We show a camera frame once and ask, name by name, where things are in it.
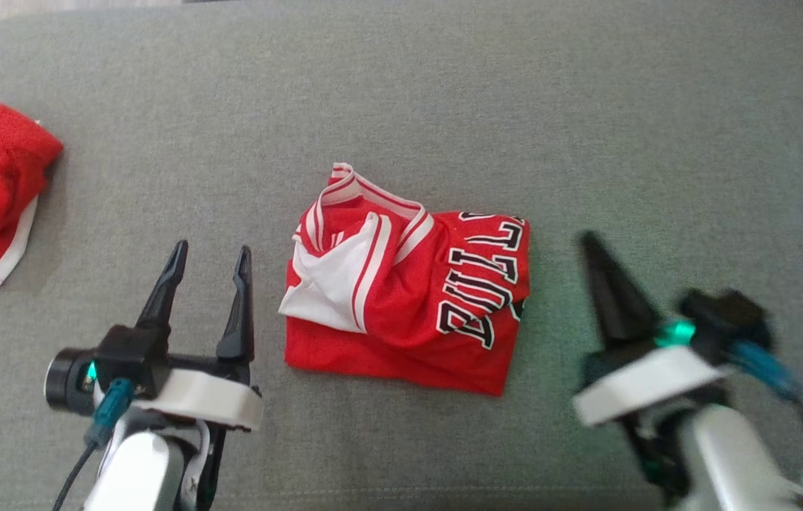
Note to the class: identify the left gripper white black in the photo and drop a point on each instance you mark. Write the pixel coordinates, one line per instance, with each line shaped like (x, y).
(210, 397)

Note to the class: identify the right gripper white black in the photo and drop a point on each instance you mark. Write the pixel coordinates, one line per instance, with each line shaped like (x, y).
(643, 383)

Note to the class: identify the red Bulls basketball jersey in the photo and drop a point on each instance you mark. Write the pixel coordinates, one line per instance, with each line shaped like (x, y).
(408, 319)

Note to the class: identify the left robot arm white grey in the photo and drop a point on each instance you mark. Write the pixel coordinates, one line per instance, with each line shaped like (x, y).
(132, 475)

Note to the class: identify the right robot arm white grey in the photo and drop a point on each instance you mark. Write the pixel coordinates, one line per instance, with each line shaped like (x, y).
(735, 461)

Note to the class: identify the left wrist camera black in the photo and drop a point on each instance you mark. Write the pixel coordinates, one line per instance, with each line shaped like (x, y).
(121, 358)

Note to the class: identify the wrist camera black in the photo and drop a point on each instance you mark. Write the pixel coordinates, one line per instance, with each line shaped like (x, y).
(121, 358)
(724, 319)

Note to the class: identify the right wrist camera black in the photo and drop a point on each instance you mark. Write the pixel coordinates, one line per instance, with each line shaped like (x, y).
(724, 319)

